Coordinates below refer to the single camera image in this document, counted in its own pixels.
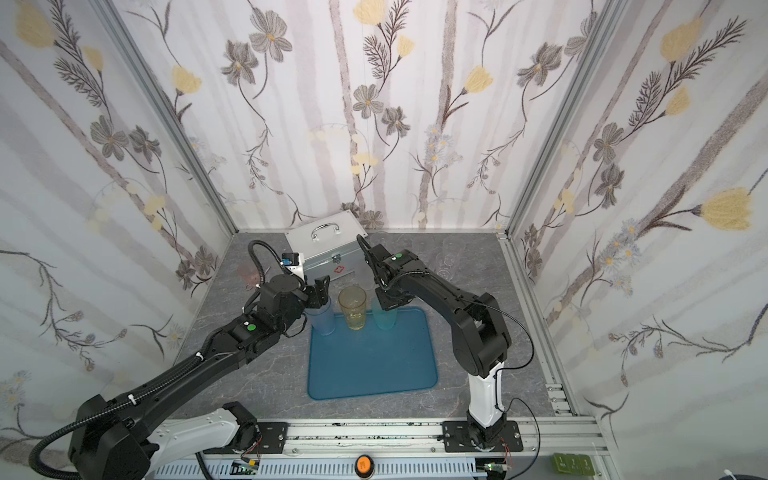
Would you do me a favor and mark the yellow plastic cup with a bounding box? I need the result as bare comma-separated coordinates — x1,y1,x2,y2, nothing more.
338,285,367,331

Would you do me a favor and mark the blue plastic cup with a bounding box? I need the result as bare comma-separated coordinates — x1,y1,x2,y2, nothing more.
305,298,336,336

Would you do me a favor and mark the teal plastic cup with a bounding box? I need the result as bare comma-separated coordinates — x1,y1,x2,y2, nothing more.
372,298,398,331

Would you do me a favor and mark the teal plastic tray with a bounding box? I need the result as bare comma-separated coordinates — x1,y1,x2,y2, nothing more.
307,307,438,401

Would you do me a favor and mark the pink plastic cup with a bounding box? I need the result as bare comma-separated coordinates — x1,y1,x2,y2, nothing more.
237,265,262,291

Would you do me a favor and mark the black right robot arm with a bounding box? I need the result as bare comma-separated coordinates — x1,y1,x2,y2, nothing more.
356,235,536,450

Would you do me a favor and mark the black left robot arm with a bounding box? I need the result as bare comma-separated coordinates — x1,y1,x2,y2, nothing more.
28,252,330,479

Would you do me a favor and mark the silver first aid case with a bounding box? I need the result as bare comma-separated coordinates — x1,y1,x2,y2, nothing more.
285,210,368,284

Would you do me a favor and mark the orange emergency button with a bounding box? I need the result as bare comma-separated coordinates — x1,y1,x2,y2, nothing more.
354,455,375,479

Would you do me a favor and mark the green circuit board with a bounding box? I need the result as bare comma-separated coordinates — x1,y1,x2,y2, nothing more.
551,453,597,477

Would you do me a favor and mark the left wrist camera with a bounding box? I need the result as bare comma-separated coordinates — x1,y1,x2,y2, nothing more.
281,251,305,280

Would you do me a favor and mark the white perforated cable duct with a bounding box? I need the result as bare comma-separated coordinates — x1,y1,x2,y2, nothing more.
149,458,487,479

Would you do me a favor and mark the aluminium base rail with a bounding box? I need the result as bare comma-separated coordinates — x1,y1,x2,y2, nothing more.
149,383,625,480

